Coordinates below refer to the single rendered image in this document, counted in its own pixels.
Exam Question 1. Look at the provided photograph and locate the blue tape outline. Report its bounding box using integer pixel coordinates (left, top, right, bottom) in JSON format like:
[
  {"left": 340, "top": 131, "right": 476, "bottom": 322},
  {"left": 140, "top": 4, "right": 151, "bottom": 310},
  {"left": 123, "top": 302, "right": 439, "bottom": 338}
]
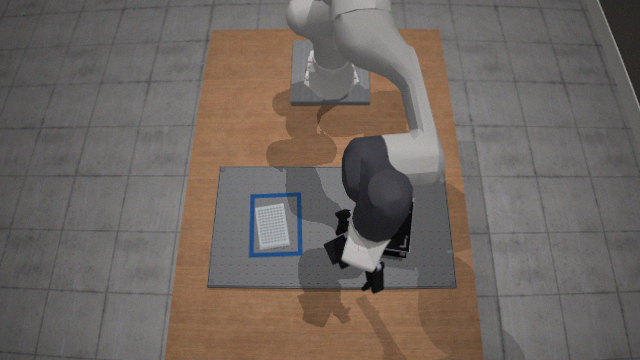
[{"left": 249, "top": 192, "right": 303, "bottom": 258}]

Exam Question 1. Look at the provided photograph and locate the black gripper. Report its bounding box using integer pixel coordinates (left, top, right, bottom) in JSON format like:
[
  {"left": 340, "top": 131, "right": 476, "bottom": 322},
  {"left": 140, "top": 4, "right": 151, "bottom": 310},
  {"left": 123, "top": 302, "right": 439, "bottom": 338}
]
[{"left": 335, "top": 209, "right": 385, "bottom": 294}]

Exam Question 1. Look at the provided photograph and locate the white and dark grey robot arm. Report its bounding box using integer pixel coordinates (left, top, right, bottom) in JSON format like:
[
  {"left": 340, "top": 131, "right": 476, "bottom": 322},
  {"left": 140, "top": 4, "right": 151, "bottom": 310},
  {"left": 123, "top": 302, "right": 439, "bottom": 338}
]
[{"left": 286, "top": 0, "right": 446, "bottom": 272}]

